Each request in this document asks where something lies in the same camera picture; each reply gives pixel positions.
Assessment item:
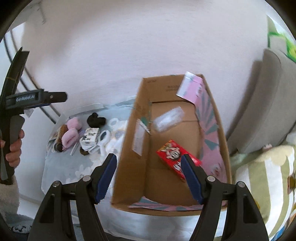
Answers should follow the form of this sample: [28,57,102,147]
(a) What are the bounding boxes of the black scrunchie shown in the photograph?
[87,113,106,128]

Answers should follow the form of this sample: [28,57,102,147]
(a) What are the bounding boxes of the pink white paper packet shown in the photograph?
[176,71,203,104]

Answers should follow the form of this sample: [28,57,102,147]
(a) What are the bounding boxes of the white hand mirror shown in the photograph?
[88,130,111,158]

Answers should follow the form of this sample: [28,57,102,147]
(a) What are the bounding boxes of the black white patterned box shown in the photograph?
[79,128,100,150]

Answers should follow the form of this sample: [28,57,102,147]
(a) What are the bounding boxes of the green white box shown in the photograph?
[267,16,295,62]

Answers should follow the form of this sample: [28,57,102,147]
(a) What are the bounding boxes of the floral light blue cloth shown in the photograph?
[41,99,135,193]

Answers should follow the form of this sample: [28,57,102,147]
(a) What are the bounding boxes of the red snack box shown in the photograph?
[157,140,201,181]

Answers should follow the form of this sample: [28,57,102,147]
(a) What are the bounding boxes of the white tweezers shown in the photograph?
[70,142,79,156]

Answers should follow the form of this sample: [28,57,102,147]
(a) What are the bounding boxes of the grey sofa cushion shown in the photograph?
[227,49,295,153]

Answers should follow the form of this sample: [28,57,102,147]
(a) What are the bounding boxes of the cardboard box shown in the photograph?
[111,73,232,216]

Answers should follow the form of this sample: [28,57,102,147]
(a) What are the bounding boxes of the striped green white pillow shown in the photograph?
[230,145,295,240]

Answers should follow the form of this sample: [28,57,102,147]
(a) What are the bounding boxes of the pink fluffy wristband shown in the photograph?
[66,117,82,130]
[61,128,79,148]

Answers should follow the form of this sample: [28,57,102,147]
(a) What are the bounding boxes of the white tape roll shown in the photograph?
[108,118,119,128]

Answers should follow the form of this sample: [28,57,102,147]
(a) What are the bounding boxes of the person's left hand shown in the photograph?
[6,129,25,168]

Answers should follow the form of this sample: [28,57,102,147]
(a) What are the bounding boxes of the clear plastic bag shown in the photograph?
[153,106,185,133]

